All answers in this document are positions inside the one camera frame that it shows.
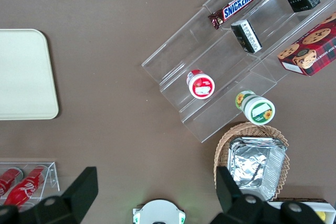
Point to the clear acrylic bottle rack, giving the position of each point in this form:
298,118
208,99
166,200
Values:
53,174

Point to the cream rectangular tray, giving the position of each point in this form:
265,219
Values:
26,77

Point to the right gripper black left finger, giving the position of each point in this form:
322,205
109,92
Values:
76,195

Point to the red cola bottle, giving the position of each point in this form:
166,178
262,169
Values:
26,184
8,179

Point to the light tan wicker basket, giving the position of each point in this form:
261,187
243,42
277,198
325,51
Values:
223,150

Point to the yellow snack pack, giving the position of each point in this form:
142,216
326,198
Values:
321,216

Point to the white snack bin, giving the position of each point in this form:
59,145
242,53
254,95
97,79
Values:
332,216

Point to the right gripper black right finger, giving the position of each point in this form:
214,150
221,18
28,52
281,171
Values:
236,208

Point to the aluminium foil container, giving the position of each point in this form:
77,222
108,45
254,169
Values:
252,169

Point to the clear acrylic stepped shelf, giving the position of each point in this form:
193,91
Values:
210,51

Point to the Snickers chocolate bar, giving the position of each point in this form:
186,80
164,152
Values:
236,6

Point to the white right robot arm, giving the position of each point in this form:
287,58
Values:
157,211

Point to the red white yogurt cup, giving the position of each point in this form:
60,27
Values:
201,86

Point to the green sunflower yogurt cup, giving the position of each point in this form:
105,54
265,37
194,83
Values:
258,110

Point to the red plaid cookie box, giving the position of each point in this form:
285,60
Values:
312,48

